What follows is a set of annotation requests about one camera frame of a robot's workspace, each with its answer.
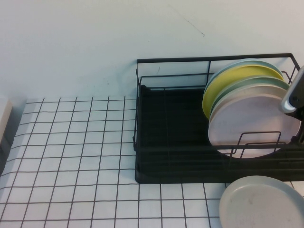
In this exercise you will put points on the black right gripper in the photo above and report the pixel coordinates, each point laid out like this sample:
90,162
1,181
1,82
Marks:
297,115

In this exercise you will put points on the pink plate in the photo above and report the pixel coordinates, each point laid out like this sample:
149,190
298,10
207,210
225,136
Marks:
249,123

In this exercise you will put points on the green plate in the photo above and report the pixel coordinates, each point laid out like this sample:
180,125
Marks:
261,82

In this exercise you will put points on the grey plate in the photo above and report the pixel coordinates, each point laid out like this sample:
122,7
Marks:
259,204

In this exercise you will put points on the yellow plate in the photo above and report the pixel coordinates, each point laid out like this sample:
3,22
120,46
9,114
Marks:
228,83

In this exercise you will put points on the light blue plate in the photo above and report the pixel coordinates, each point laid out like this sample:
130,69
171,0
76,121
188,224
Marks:
237,63

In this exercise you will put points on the black drain tray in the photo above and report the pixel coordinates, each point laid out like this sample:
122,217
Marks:
178,118

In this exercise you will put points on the white black-grid tablecloth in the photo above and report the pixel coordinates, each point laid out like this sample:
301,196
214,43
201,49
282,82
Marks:
71,142

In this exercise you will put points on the beige block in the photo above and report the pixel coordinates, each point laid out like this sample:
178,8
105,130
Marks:
4,118

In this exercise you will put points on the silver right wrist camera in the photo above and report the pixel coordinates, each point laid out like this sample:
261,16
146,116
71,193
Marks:
295,92

